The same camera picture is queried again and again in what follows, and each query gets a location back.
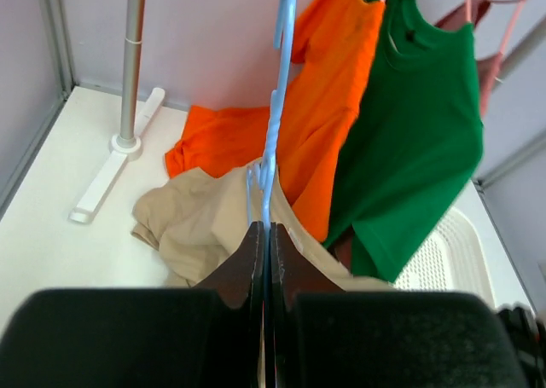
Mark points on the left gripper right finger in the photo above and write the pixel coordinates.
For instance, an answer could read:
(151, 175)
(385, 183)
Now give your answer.
(292, 276)

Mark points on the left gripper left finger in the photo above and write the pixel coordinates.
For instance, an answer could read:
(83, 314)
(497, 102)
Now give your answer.
(239, 268)

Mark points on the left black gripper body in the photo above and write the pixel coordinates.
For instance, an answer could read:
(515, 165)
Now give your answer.
(183, 338)

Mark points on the beige t shirt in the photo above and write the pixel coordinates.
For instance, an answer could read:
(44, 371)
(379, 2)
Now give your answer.
(195, 222)

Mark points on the light blue hanger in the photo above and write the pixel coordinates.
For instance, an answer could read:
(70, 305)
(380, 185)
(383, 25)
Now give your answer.
(261, 174)

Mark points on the orange t shirt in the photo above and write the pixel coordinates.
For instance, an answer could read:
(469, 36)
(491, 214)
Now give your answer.
(334, 42)

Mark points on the green t shirt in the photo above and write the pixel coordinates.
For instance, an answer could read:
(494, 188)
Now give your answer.
(409, 149)

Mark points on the pink t shirt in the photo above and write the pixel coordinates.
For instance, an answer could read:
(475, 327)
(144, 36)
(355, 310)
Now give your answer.
(482, 64)

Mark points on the white perforated laundry basket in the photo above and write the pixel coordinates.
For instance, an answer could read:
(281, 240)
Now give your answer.
(451, 258)

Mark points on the metal clothes rack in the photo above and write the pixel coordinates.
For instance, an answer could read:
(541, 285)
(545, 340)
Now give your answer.
(126, 145)

